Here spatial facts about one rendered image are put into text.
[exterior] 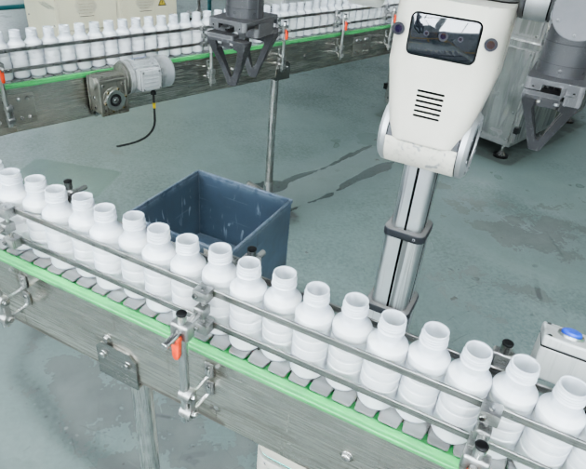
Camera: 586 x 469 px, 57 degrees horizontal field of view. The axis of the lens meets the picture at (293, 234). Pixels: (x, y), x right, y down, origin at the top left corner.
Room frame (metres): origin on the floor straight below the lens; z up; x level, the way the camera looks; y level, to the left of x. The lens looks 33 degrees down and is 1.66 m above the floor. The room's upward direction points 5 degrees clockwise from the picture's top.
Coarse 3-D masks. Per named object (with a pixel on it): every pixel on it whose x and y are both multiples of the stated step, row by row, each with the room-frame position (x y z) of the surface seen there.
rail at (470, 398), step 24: (24, 216) 0.84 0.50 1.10; (24, 240) 0.85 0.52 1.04; (72, 264) 0.80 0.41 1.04; (144, 264) 0.72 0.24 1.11; (192, 312) 0.69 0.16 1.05; (264, 312) 0.63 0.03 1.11; (336, 312) 0.65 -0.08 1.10; (240, 336) 0.64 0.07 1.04; (312, 336) 0.59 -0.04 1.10; (408, 336) 0.60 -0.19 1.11; (288, 360) 0.61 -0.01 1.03; (384, 360) 0.55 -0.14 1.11; (432, 384) 0.52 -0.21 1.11; (408, 408) 0.53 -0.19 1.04; (456, 432) 0.50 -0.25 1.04; (552, 432) 0.45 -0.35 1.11
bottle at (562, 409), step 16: (560, 384) 0.48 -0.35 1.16; (576, 384) 0.49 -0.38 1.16; (544, 400) 0.49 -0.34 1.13; (560, 400) 0.47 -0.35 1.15; (576, 400) 0.46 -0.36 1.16; (544, 416) 0.47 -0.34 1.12; (560, 416) 0.46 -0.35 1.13; (576, 416) 0.46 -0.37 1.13; (528, 432) 0.48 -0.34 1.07; (576, 432) 0.45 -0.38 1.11; (528, 448) 0.47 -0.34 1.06; (544, 448) 0.46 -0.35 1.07; (560, 448) 0.45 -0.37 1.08; (544, 464) 0.45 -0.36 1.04; (560, 464) 0.45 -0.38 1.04
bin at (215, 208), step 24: (168, 192) 1.28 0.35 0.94; (192, 192) 1.37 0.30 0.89; (216, 192) 1.38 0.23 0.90; (240, 192) 1.34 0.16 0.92; (264, 192) 1.31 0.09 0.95; (144, 216) 1.19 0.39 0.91; (168, 216) 1.27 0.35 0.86; (192, 216) 1.37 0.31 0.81; (216, 216) 1.38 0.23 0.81; (240, 216) 1.34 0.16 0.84; (264, 216) 1.31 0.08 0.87; (288, 216) 1.27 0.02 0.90; (216, 240) 1.37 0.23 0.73; (240, 240) 1.34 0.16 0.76; (264, 240) 1.15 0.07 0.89; (264, 264) 1.16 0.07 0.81
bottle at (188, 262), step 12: (180, 240) 0.74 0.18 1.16; (192, 240) 0.74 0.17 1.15; (180, 252) 0.71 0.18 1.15; (192, 252) 0.71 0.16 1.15; (180, 264) 0.71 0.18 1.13; (192, 264) 0.71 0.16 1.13; (204, 264) 0.72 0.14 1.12; (192, 276) 0.70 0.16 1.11; (180, 288) 0.70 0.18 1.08; (192, 288) 0.70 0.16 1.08; (180, 300) 0.70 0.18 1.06; (192, 300) 0.70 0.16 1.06
